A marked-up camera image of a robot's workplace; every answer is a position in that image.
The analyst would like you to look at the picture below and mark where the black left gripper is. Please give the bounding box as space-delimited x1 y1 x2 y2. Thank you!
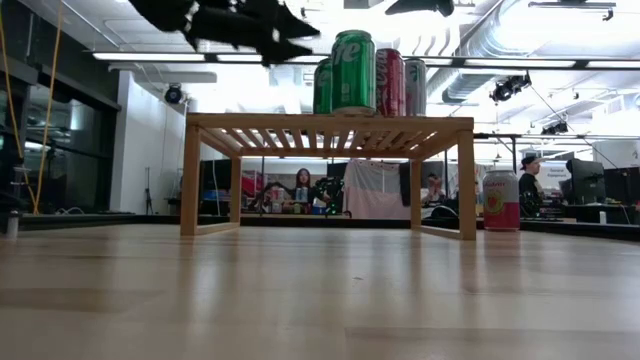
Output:
184 0 321 66

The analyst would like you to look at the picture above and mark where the green Sprite can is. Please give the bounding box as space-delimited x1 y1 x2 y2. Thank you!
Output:
330 28 377 116
312 56 334 115

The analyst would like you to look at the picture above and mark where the silver soda can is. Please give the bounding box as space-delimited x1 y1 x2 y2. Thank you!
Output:
403 58 428 117

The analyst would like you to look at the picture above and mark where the red Coca-Cola Star Wars can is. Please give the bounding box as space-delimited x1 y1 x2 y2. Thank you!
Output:
374 47 407 118

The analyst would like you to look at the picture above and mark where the white and pink soda can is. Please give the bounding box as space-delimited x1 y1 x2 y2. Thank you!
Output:
482 168 521 232

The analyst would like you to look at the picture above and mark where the wooden slatted shelf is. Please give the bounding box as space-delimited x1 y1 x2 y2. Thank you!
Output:
179 112 476 242

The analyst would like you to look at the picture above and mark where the black track spotlight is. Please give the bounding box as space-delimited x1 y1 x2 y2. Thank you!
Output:
489 72 533 104
539 119 571 137

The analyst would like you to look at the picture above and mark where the ceiling light bar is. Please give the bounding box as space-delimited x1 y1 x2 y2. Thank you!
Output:
83 48 640 71

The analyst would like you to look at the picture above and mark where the person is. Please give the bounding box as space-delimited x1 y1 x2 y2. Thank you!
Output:
517 153 547 219
422 172 449 206
293 167 314 205

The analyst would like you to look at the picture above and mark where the black computer monitor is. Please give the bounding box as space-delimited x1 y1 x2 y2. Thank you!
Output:
199 158 234 204
564 158 607 205

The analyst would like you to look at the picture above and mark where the white draped cloth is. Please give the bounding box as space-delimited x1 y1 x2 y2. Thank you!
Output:
342 158 414 220

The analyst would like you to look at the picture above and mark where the slim black floor stand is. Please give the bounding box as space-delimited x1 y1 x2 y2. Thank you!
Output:
143 167 155 215

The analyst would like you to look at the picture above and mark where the silver ventilation duct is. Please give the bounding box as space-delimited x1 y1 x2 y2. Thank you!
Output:
439 0 532 104

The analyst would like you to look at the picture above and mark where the black dome camera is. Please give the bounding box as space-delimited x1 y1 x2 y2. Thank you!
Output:
163 83 184 105

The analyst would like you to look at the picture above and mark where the yellow extension cord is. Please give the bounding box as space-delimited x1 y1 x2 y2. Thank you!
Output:
0 0 65 217

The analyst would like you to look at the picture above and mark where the small white post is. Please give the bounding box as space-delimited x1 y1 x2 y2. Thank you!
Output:
5 209 21 240

